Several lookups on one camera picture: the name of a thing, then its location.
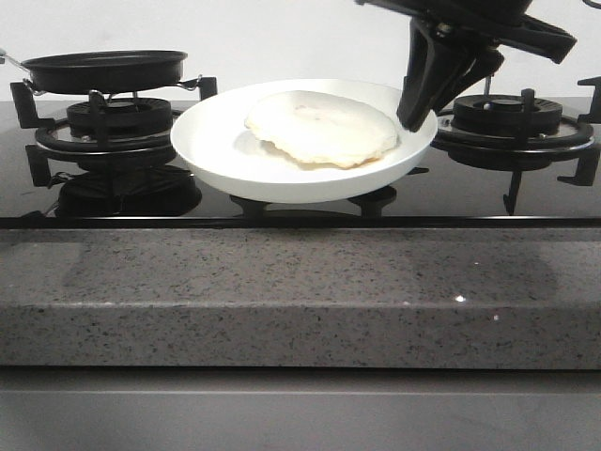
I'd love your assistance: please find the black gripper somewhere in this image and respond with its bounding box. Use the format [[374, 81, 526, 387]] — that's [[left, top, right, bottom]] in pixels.
[[372, 0, 577, 130]]

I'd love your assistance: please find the white round plate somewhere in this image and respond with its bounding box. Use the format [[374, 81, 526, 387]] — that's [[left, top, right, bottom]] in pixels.
[[171, 79, 438, 204]]

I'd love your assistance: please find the black glass gas cooktop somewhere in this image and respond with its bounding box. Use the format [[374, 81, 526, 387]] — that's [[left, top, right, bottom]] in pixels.
[[1, 102, 600, 228]]

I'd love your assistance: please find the black pan support grate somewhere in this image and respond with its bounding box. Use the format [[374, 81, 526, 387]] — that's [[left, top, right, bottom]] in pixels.
[[432, 77, 600, 186], [8, 77, 219, 189]]

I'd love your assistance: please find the black left pan support grate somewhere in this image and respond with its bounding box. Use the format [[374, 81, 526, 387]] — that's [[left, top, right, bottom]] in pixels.
[[8, 77, 219, 189]]

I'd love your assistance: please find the fried egg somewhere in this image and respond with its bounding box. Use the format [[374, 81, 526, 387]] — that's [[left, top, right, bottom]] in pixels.
[[244, 90, 399, 169]]

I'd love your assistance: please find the black burner head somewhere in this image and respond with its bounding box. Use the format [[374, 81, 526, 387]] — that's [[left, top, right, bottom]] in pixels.
[[67, 98, 173, 138], [452, 95, 562, 136]]

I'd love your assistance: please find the silver wire pan trivet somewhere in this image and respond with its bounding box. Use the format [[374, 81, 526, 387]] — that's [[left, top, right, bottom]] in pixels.
[[10, 75, 201, 98]]

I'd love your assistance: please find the black left burner head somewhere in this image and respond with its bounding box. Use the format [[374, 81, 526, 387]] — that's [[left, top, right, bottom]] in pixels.
[[67, 98, 173, 138]]

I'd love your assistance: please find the black right pan support grate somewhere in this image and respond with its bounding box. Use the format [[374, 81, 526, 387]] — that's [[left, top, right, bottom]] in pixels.
[[432, 77, 600, 186]]

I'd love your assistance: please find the black right burner head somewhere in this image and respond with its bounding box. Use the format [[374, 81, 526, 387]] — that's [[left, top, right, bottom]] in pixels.
[[452, 95, 562, 136]]

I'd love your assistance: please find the black frying pan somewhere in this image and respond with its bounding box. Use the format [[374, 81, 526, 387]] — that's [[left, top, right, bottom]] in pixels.
[[1, 50, 188, 94]]

